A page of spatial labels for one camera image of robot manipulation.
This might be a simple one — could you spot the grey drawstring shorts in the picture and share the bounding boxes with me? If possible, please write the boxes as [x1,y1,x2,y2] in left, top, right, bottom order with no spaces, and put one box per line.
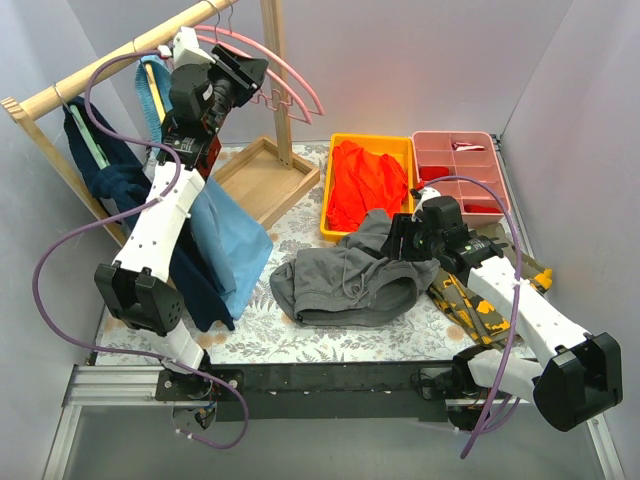
[269,209,440,327]

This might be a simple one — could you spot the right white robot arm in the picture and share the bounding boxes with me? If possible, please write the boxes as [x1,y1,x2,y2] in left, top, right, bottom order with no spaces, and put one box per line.
[382,196,623,432]

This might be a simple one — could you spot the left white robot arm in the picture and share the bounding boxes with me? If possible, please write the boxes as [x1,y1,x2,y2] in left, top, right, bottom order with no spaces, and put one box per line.
[95,142,273,400]

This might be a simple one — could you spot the yellow hanger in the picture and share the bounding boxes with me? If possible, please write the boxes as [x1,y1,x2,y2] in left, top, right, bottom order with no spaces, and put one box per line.
[144,63,166,123]

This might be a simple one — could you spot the camouflage shorts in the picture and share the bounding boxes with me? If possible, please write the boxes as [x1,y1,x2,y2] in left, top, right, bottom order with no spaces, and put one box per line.
[427,223,553,350]

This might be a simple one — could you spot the orange shorts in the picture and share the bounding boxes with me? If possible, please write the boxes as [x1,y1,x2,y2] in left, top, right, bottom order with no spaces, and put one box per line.
[327,140,409,232]

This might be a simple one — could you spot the pale green hanger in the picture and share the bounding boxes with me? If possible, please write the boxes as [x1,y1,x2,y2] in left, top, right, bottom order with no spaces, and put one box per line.
[69,105,110,170]

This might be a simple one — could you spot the light blue shorts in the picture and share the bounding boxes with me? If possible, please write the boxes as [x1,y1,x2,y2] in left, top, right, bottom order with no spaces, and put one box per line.
[135,55,273,320]

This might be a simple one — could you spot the red cloth lower compartment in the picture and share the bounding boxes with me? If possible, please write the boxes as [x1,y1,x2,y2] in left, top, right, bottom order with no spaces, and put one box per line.
[464,204,503,215]

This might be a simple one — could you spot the red cloth compartment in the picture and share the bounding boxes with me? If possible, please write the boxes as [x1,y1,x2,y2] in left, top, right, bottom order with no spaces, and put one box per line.
[418,165,451,182]
[464,204,503,215]

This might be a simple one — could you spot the red cloth middle compartment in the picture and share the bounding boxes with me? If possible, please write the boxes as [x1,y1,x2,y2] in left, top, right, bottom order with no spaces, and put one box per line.
[418,165,451,182]

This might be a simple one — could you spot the pink compartment organizer box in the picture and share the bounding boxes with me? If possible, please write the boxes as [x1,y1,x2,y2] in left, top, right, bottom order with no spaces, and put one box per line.
[412,131,510,228]

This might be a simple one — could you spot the red white cloth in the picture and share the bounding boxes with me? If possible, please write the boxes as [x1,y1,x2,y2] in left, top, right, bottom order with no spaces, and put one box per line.
[452,142,485,152]

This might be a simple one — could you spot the wooden clothes rack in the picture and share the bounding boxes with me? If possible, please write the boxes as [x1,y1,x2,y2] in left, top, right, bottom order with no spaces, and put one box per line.
[1,1,323,229]

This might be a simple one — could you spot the floral table mat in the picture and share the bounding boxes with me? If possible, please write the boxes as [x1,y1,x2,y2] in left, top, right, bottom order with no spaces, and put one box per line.
[94,139,546,365]

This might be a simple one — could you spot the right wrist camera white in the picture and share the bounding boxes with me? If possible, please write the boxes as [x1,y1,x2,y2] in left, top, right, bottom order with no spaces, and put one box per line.
[410,187,441,213]

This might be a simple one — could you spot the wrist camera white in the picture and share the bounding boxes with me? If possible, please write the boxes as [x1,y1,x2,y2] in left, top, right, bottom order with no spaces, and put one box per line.
[410,187,441,213]
[158,26,214,69]

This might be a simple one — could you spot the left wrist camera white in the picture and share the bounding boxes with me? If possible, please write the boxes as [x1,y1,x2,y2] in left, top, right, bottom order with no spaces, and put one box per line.
[158,26,214,69]

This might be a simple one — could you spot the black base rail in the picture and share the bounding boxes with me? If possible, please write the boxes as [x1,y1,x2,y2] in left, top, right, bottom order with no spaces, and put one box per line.
[155,361,488,430]

